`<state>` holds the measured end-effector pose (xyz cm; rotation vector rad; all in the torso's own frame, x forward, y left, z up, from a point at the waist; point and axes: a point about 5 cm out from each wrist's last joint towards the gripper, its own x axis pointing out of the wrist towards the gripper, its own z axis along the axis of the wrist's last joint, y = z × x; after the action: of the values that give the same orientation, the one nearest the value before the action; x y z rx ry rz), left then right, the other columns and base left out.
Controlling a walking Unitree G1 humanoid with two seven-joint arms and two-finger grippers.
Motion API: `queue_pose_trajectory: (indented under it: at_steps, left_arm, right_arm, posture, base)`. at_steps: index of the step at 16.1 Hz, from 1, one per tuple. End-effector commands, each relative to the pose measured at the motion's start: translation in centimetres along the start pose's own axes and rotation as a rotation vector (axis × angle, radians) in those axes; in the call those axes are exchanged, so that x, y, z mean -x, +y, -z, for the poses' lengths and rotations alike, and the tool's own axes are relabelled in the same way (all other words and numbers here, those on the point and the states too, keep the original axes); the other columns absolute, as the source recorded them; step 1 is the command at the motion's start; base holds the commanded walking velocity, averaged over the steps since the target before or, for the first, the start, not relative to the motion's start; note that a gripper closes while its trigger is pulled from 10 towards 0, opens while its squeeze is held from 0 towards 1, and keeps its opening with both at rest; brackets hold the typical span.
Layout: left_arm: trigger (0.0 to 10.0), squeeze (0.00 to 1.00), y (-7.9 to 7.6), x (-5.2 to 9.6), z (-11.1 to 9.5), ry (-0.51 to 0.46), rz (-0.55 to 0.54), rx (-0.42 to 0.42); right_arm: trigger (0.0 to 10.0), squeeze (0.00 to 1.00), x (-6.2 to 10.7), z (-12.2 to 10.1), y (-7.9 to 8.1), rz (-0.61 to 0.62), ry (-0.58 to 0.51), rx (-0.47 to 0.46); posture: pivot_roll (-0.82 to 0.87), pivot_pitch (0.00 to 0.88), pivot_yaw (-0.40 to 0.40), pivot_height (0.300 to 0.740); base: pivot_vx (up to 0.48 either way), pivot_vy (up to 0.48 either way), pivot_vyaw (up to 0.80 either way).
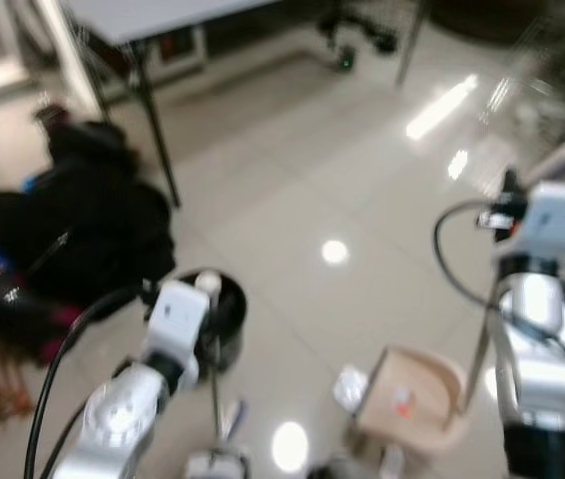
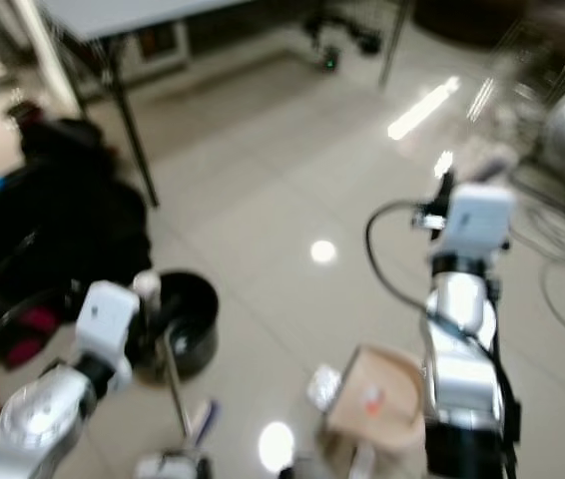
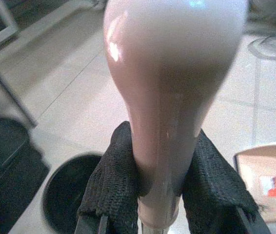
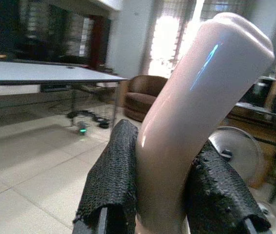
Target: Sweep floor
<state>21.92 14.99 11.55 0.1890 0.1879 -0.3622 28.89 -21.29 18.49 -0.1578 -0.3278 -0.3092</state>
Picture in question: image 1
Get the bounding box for small orange scrap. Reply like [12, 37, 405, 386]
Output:
[393, 389, 415, 417]

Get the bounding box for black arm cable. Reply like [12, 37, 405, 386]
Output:
[432, 200, 508, 318]
[23, 283, 156, 479]

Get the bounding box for grey table with black legs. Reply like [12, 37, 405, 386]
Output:
[58, 0, 428, 209]

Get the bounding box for beige long-handled dustpan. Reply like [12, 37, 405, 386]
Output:
[350, 232, 513, 460]

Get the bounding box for crumpled white paper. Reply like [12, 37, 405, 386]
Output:
[333, 365, 369, 412]

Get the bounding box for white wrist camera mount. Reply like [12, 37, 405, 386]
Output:
[517, 182, 565, 262]
[146, 280, 212, 386]

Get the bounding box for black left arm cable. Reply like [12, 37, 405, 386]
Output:
[23, 283, 156, 479]

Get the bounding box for white slanted frame post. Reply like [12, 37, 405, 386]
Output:
[31, 0, 106, 119]

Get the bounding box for black wheeled base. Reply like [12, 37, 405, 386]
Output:
[314, 3, 400, 73]

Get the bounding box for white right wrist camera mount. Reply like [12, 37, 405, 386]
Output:
[517, 182, 565, 262]

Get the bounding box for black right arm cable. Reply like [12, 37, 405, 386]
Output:
[432, 200, 508, 318]

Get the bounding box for black round bucket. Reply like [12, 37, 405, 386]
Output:
[148, 267, 250, 376]

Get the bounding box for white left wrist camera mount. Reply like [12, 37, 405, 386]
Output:
[146, 280, 212, 386]

